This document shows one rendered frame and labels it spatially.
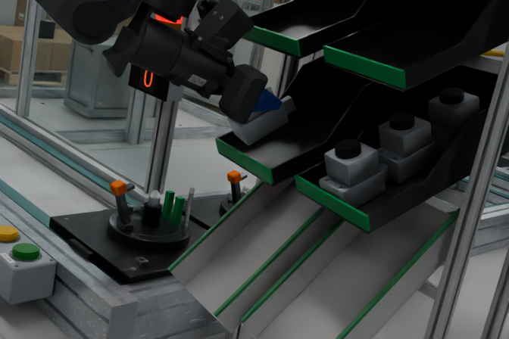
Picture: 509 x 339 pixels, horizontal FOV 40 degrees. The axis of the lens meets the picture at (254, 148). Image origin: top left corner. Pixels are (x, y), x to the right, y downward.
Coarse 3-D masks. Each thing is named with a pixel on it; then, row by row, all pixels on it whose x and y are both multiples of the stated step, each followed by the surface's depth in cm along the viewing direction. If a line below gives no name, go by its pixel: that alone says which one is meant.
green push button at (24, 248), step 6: (18, 246) 106; (24, 246) 107; (30, 246) 107; (36, 246) 108; (12, 252) 105; (18, 252) 105; (24, 252) 105; (30, 252) 105; (36, 252) 106; (18, 258) 105; (24, 258) 105; (30, 258) 105
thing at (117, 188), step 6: (120, 180) 113; (114, 186) 112; (120, 186) 112; (126, 186) 114; (132, 186) 114; (114, 192) 112; (120, 192) 112; (120, 198) 113; (120, 204) 113; (126, 204) 114; (120, 210) 114; (126, 210) 115; (120, 216) 115; (126, 216) 115; (126, 222) 115
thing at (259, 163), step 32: (320, 64) 102; (320, 96) 104; (352, 96) 105; (384, 96) 93; (288, 128) 99; (320, 128) 98; (352, 128) 92; (256, 160) 93; (288, 160) 87; (320, 160) 90
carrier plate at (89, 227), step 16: (64, 224) 118; (80, 224) 119; (96, 224) 121; (192, 224) 129; (80, 240) 113; (96, 240) 114; (112, 240) 116; (192, 240) 122; (96, 256) 110; (112, 256) 110; (128, 256) 111; (144, 256) 112; (160, 256) 113; (176, 256) 115; (112, 272) 107; (128, 272) 105; (144, 272) 106; (160, 272) 108
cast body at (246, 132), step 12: (288, 96) 92; (288, 108) 92; (228, 120) 91; (252, 120) 88; (264, 120) 89; (276, 120) 90; (288, 120) 90; (240, 132) 89; (252, 132) 89; (264, 132) 90
